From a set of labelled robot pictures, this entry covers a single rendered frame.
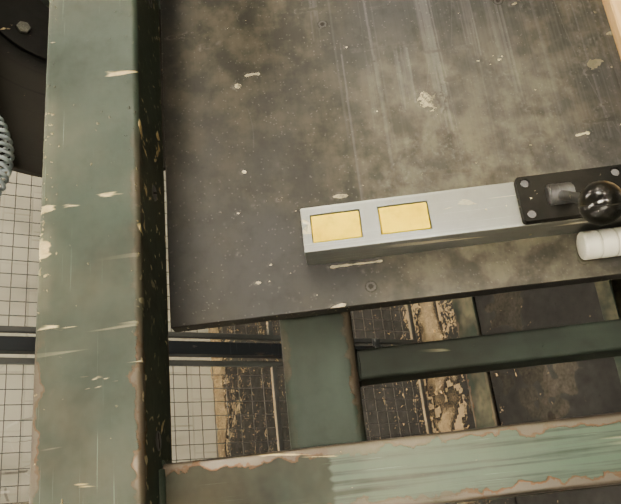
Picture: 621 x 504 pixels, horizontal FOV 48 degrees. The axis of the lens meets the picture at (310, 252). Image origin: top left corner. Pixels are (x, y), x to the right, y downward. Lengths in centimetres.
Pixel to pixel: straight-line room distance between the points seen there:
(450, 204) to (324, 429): 26
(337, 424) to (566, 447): 22
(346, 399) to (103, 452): 25
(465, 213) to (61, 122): 42
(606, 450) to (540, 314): 211
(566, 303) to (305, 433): 204
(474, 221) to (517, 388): 217
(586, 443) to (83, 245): 49
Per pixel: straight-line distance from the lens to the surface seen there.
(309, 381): 74
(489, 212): 73
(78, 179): 72
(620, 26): 91
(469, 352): 77
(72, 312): 67
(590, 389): 263
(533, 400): 281
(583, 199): 63
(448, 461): 65
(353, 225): 71
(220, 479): 66
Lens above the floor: 203
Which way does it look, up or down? 28 degrees down
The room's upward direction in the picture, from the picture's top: 84 degrees counter-clockwise
